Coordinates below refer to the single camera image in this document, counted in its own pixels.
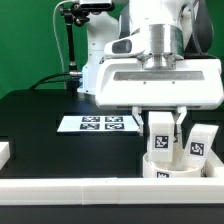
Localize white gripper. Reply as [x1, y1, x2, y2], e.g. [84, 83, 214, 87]
[95, 58, 223, 134]

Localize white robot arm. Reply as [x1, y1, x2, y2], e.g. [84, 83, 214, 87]
[80, 0, 224, 131]

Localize white right fence bar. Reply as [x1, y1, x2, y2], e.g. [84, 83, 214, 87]
[204, 150, 224, 178]

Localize white fence bar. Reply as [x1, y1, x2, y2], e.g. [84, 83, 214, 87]
[0, 178, 224, 205]
[204, 150, 224, 178]

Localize white tag marker sheet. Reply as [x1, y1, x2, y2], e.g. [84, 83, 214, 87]
[57, 115, 138, 133]

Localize white front fence bar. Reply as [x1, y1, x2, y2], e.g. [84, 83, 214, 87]
[0, 178, 224, 205]

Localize white left fence block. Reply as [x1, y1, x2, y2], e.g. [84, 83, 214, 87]
[0, 142, 10, 170]

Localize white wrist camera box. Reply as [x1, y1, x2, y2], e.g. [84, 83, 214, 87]
[104, 28, 152, 58]

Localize black cable bundle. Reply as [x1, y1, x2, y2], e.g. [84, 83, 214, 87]
[29, 73, 83, 90]

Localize overhead camera on mount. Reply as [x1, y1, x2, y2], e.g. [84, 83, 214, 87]
[80, 0, 114, 11]

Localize white cable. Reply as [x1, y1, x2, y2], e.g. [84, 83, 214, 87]
[53, 0, 75, 64]

